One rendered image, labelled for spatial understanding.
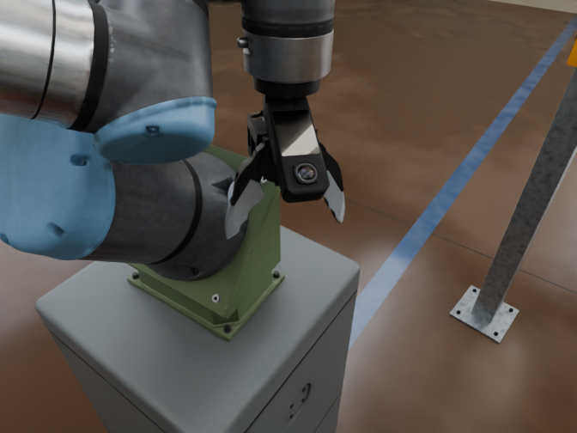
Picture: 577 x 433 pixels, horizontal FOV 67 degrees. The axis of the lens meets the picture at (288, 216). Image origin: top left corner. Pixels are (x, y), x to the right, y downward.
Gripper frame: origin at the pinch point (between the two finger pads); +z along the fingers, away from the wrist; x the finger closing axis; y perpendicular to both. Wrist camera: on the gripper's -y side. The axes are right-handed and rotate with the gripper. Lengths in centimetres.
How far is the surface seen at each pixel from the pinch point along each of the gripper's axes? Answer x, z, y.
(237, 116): -32, 87, 243
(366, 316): -51, 98, 61
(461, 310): -89, 95, 53
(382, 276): -67, 96, 79
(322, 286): -8.3, 17.6, 6.6
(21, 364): 76, 102, 74
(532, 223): -93, 46, 43
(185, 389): 15.4, 19.4, -5.9
